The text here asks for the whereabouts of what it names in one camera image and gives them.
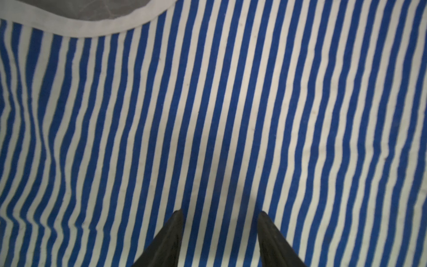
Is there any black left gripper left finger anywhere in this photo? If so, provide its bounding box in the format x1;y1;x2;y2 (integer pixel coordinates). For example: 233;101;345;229
132;210;184;267

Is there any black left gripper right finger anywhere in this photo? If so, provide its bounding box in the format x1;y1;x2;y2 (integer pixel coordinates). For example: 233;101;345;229
257;211;306;267

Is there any blue white striped tank top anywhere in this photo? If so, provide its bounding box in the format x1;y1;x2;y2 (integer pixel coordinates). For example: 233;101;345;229
1;1;427;267

